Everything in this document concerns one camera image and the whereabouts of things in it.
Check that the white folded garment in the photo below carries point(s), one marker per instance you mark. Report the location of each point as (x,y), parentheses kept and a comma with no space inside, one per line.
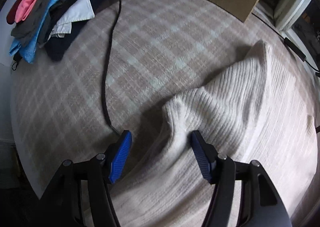
(60,14)

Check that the dark grey folded garment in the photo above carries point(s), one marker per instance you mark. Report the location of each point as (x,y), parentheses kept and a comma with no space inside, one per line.
(25,30)

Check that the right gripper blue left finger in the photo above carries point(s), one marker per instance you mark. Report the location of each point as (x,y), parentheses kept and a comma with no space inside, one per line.
(116,156)

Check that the cream ribbed knit sweater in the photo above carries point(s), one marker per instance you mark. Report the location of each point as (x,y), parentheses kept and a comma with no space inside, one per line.
(250,110)

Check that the black inline cable switch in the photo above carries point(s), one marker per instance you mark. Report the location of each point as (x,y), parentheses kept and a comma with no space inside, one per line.
(295,49)

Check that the pink plaid woven mat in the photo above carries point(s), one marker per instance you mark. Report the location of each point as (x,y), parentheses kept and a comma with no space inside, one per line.
(160,49)

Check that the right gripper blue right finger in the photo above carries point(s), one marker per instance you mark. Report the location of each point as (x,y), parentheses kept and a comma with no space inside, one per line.
(205,155)

